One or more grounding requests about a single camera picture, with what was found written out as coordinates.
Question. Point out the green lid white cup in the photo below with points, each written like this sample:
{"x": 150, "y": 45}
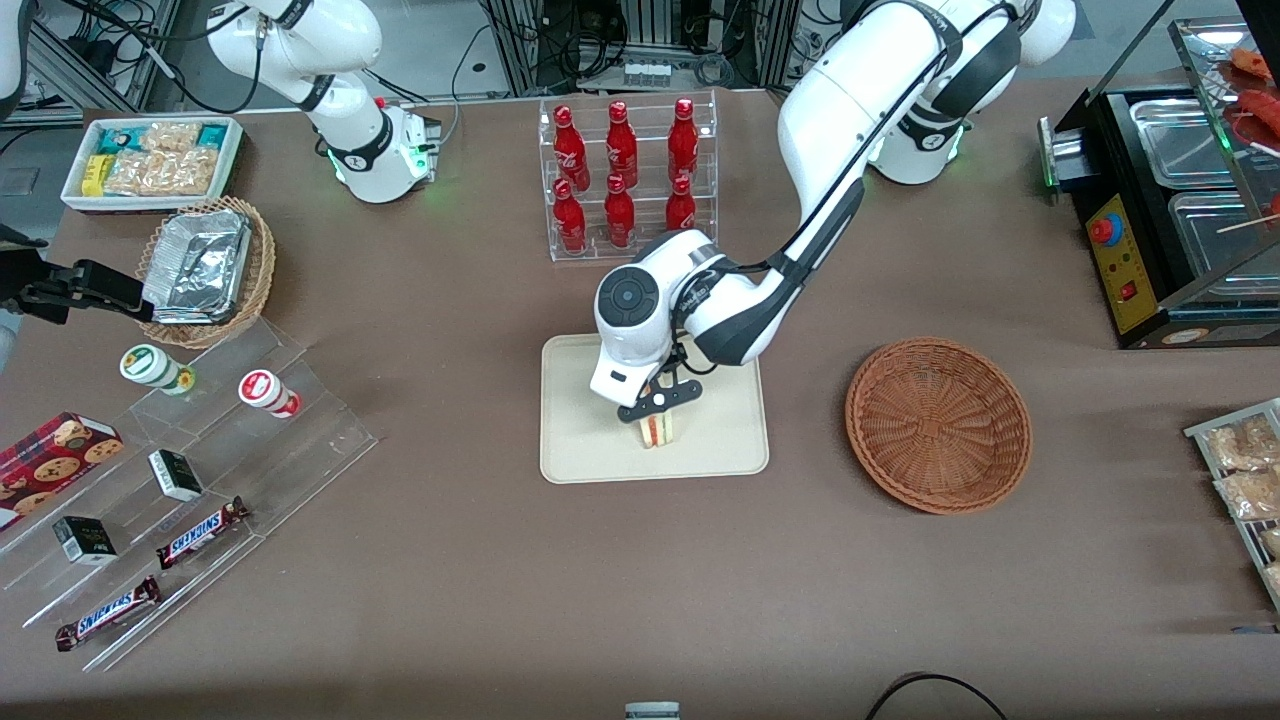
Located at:
{"x": 150, "y": 366}

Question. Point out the white power strip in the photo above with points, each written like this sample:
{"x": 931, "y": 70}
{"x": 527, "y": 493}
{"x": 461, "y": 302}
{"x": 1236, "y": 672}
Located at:
{"x": 646, "y": 73}

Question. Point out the brown snickers bar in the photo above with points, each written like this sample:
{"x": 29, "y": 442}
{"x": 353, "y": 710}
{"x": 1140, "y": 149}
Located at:
{"x": 108, "y": 613}
{"x": 200, "y": 533}

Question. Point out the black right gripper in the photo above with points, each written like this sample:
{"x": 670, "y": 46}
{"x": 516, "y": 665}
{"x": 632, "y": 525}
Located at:
{"x": 52, "y": 290}

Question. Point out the clear bag of pastry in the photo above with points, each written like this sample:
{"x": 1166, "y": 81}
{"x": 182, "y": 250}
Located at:
{"x": 1252, "y": 495}
{"x": 1272, "y": 541}
{"x": 1274, "y": 579}
{"x": 1240, "y": 445}

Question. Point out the light brown wicker basket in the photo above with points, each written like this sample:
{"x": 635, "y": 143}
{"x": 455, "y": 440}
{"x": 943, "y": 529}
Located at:
{"x": 262, "y": 270}

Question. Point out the aluminium frame equipment rack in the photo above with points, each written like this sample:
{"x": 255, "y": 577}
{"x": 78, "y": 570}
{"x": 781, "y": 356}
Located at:
{"x": 650, "y": 30}

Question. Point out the small black carton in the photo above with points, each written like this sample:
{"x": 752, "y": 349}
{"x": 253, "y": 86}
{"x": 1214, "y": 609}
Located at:
{"x": 84, "y": 540}
{"x": 176, "y": 475}

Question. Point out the red plaid cookie box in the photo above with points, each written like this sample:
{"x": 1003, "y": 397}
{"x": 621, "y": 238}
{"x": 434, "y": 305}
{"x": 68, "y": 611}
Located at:
{"x": 50, "y": 465}

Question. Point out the beige plastic tray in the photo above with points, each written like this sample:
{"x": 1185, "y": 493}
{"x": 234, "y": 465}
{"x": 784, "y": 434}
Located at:
{"x": 720, "y": 440}

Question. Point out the clear acrylic bottle rack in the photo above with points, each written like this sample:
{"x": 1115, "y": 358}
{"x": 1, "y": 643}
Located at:
{"x": 600, "y": 250}

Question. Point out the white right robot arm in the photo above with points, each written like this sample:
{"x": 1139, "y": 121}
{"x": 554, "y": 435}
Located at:
{"x": 372, "y": 150}

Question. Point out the white rectangular snack bin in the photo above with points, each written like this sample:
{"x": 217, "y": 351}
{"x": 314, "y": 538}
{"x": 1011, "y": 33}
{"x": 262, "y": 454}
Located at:
{"x": 75, "y": 200}

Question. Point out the round brown wicker basket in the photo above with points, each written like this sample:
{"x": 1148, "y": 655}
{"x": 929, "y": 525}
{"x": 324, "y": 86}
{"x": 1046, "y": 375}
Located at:
{"x": 935, "y": 425}

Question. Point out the triangular sandwich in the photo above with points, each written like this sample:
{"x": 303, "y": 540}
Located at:
{"x": 657, "y": 432}

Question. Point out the yellow snack packet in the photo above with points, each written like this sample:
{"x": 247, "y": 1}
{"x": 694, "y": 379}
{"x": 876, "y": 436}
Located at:
{"x": 95, "y": 174}

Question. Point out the clear acrylic stepped stand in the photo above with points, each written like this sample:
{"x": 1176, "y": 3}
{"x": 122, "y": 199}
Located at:
{"x": 300, "y": 440}

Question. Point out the aluminium foil container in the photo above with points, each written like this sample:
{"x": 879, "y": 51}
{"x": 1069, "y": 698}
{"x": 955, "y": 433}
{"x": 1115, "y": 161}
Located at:
{"x": 198, "y": 265}

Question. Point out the clear bag of crackers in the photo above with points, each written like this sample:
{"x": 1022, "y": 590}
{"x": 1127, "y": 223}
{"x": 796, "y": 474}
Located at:
{"x": 170, "y": 136}
{"x": 192, "y": 170}
{"x": 135, "y": 173}

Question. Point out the red lid white cup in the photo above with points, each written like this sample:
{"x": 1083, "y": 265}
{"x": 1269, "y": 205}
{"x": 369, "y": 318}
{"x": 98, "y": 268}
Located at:
{"x": 265, "y": 390}

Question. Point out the small grey device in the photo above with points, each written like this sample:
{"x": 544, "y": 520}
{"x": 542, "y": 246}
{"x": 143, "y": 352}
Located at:
{"x": 652, "y": 712}

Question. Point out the teal snack packet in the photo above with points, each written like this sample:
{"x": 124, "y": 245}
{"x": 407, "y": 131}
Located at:
{"x": 213, "y": 134}
{"x": 115, "y": 139}

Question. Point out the black heated food display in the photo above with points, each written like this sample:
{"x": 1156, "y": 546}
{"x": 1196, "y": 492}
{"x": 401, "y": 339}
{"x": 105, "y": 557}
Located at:
{"x": 1125, "y": 270}

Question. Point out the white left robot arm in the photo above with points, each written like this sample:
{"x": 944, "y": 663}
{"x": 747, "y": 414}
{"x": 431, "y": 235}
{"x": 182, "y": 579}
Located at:
{"x": 850, "y": 100}

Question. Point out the red cola bottle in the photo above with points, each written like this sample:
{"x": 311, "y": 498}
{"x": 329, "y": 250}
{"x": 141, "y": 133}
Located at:
{"x": 621, "y": 145}
{"x": 569, "y": 150}
{"x": 619, "y": 215}
{"x": 681, "y": 205}
{"x": 683, "y": 140}
{"x": 569, "y": 220}

